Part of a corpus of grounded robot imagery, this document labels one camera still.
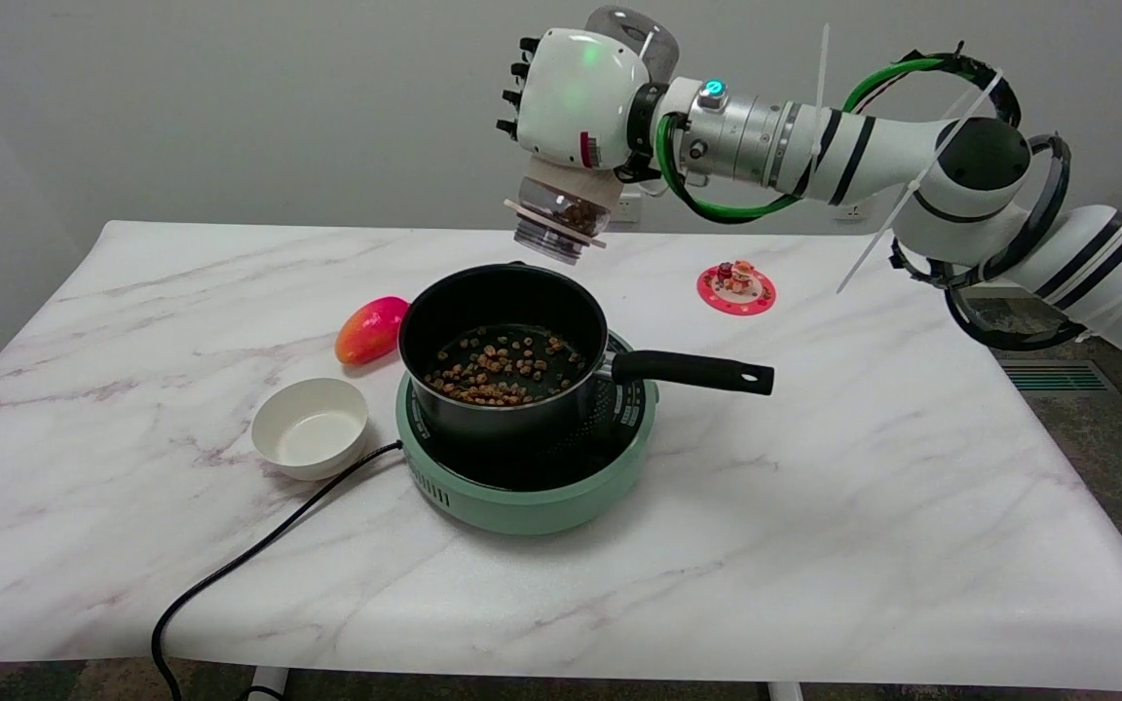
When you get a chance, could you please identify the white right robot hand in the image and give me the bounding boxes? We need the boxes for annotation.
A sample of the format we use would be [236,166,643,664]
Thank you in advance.
[496,27,665,186]

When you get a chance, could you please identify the black soup pot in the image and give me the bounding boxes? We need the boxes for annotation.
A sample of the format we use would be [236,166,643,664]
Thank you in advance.
[397,261,775,445]

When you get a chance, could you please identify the pink round coaster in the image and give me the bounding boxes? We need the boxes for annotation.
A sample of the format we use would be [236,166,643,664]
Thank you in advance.
[696,259,777,316]

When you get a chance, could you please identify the brown food pellets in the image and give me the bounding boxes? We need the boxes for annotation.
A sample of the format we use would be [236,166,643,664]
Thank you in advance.
[422,331,588,407]

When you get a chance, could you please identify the red yellow mango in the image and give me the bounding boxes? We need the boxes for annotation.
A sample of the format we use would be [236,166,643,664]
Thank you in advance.
[334,296,411,368]

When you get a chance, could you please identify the green induction cooker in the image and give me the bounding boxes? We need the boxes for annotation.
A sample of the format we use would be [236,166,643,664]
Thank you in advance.
[395,329,660,535]

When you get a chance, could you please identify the white bowl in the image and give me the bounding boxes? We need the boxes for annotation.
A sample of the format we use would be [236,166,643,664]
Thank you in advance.
[250,378,370,482]

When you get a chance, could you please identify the floor vent grille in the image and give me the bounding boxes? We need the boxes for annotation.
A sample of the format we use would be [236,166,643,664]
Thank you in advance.
[999,360,1107,393]

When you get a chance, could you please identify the green robot cable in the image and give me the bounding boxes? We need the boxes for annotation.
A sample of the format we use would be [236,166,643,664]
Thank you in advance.
[655,56,961,225]

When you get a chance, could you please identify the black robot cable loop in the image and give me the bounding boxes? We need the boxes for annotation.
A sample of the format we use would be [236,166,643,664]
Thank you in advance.
[889,44,1090,351]

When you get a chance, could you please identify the black power cord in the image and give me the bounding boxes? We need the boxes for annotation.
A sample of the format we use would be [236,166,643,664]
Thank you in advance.
[151,440,404,701]

